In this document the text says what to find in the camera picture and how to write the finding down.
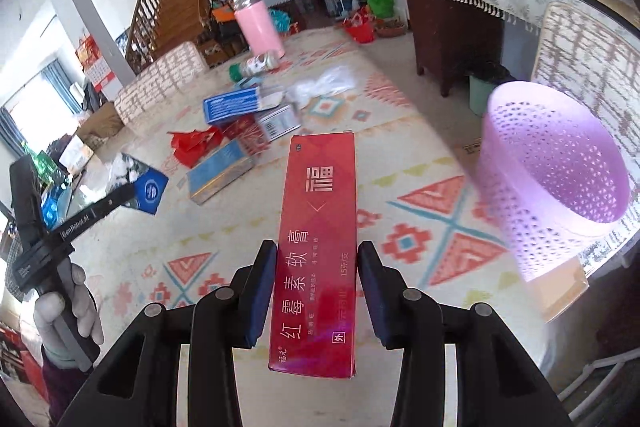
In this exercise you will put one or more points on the white gloved left hand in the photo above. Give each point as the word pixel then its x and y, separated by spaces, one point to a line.
pixel 68 322

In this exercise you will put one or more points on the long red ointment box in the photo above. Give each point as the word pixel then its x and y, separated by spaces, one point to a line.
pixel 313 313

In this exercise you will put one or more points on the purple perforated trash basket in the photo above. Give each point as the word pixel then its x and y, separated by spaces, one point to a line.
pixel 550 174

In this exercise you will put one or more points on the wooden staircase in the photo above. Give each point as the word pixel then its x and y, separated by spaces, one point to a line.
pixel 158 25

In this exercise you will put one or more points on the grey pink medicine box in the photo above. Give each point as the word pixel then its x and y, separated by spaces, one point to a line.
pixel 278 122

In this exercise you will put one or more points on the red plastic bag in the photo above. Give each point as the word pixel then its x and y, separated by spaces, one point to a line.
pixel 190 147

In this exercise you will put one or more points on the red bucket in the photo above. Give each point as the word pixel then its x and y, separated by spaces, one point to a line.
pixel 359 28

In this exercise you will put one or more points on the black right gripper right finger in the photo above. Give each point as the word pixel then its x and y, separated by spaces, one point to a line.
pixel 498 383

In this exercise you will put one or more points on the red cigarette carton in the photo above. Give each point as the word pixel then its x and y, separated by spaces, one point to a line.
pixel 249 134

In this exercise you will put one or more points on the pink water bottle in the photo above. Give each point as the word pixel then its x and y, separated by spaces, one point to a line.
pixel 257 27

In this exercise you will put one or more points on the blue toothpaste box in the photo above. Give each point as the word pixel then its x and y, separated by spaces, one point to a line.
pixel 226 106

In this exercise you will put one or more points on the wall calendar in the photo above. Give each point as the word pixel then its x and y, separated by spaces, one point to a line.
pixel 96 69

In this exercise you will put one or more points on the blue silver flat box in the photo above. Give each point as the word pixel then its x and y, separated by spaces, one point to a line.
pixel 217 170

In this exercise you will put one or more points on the green trash bin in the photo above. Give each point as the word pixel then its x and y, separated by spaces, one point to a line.
pixel 479 92

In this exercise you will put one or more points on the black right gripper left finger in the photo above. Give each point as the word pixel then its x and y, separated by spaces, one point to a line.
pixel 136 383

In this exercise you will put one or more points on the blue torn packet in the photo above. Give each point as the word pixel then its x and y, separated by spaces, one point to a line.
pixel 148 184

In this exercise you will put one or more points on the clear plastic bag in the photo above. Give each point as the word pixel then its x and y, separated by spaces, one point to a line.
pixel 335 80

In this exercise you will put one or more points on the green capped white bottle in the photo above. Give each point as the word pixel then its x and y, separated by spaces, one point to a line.
pixel 254 66

